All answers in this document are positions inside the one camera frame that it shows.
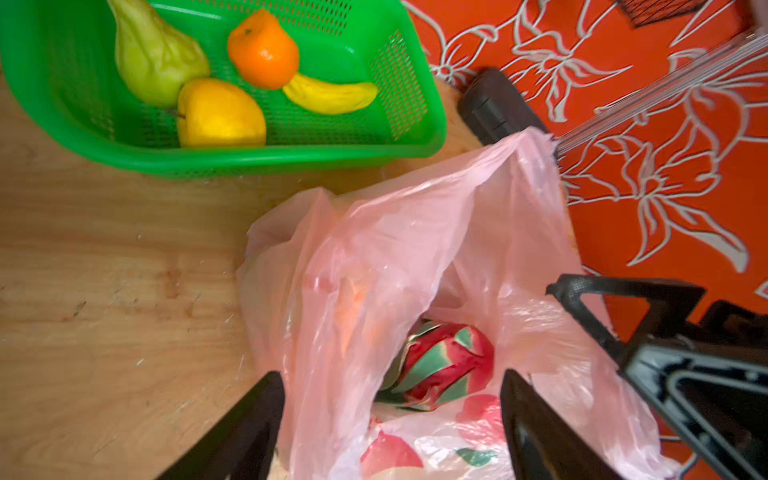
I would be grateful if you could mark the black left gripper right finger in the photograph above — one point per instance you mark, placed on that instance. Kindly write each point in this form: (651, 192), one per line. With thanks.
(541, 444)

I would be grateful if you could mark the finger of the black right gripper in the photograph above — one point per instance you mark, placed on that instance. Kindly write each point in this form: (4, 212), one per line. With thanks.
(620, 313)

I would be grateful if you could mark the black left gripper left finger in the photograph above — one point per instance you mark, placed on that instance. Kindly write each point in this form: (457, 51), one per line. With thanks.
(241, 444)

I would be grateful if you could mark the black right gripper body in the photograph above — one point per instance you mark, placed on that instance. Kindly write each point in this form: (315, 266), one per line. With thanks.
(708, 382)

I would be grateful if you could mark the red green dragon fruit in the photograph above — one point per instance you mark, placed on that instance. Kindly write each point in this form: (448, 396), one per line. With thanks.
(438, 363)

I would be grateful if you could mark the pink translucent plastic bag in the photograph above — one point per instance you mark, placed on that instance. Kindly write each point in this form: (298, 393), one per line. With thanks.
(332, 285)

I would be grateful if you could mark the yellow lemon fruit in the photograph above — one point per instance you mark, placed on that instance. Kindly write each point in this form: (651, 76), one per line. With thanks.
(215, 113)

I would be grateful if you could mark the orange fruit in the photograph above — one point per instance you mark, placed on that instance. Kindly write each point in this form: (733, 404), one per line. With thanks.
(262, 52)

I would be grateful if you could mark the black plastic tool case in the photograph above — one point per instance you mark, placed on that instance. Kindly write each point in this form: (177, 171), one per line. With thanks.
(492, 108)

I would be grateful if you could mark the yellow toy banana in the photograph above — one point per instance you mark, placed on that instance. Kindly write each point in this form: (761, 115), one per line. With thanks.
(328, 98)

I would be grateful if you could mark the green plastic perforated basket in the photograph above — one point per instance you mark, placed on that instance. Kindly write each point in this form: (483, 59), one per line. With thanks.
(59, 61)

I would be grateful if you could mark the black wire wall basket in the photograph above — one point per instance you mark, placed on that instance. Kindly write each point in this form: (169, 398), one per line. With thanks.
(641, 13)

